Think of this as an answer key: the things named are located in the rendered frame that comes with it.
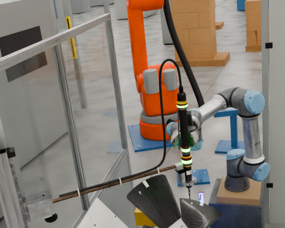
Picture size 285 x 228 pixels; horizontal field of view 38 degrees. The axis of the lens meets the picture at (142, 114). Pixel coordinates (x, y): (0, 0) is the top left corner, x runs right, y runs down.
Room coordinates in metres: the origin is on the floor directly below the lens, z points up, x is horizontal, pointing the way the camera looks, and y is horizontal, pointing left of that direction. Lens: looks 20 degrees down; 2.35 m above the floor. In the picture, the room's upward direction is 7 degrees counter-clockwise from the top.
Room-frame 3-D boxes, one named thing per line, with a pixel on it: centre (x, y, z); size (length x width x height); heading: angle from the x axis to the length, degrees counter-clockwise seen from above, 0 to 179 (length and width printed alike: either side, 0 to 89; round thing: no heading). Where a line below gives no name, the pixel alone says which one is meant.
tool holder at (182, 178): (1.55, -0.15, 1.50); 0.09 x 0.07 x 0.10; 109
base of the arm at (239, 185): (2.16, -0.52, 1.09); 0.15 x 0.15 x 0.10
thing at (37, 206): (1.35, 0.43, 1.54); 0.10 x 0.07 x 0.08; 109
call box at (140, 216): (1.98, 0.02, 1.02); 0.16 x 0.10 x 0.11; 74
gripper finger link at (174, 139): (1.57, -0.12, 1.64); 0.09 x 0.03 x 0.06; 142
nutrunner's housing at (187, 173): (1.55, -0.16, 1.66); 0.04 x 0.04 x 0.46
